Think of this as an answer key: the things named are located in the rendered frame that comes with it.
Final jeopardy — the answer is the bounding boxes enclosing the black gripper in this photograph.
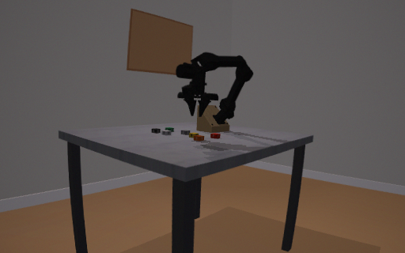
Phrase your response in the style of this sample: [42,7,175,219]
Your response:
[177,80,218,117]

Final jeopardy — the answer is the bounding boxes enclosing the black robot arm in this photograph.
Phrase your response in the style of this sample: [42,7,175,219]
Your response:
[176,53,253,124]

